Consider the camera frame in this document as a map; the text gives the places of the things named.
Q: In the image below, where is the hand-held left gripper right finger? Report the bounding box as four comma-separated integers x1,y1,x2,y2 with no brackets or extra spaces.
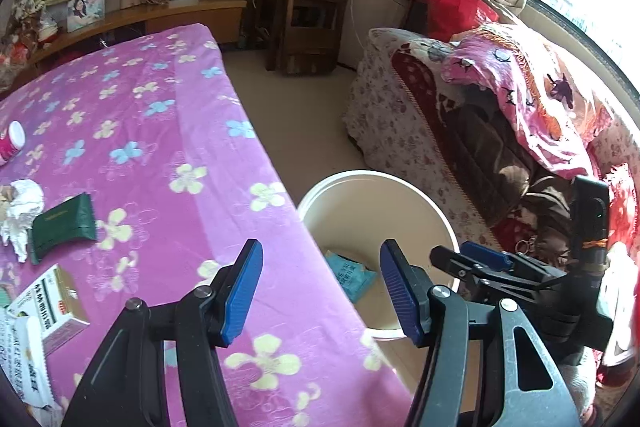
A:
379,238,585,427

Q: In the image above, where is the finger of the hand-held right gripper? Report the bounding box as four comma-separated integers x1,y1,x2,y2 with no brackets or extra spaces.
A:
460,241,516,272
430,245,488,294

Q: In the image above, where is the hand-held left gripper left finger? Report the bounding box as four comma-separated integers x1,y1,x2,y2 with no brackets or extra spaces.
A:
60,238,265,427

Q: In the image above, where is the white plastic bucket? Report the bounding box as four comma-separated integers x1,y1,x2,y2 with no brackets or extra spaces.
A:
296,170,481,413

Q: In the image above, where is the white and gold medicine box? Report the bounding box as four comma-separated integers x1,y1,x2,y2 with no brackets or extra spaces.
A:
7,263,91,358

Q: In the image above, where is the white printed wrapper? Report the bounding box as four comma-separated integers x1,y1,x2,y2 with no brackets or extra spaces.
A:
0,307,56,408

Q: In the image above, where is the white tissue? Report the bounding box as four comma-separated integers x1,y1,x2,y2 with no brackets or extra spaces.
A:
0,180,45,264

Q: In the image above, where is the blue packet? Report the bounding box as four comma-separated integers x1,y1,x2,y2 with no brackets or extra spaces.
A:
325,249,378,304

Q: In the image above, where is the brown quilted blanket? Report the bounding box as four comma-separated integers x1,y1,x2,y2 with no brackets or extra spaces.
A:
440,102,576,228

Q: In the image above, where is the floral covered sofa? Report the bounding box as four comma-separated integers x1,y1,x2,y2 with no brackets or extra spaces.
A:
342,27,640,268

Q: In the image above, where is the purple floral blanket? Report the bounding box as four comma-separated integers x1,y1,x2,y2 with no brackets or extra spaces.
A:
0,23,416,427

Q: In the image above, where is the pink printed blanket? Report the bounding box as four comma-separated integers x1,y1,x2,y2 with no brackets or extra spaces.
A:
440,23,601,180

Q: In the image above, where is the dark green packet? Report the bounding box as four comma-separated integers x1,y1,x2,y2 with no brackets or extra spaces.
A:
29,193,97,265

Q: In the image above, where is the red plastic bag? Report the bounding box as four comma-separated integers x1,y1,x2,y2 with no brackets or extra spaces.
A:
426,0,498,42

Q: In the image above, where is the pink white pill bottle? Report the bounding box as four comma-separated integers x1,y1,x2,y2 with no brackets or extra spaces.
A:
0,121,26,166

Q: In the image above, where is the low wooden cabinet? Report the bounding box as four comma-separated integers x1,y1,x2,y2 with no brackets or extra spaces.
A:
0,0,248,92

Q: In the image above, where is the small framed photo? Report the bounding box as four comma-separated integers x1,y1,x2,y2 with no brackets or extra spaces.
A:
66,0,106,32

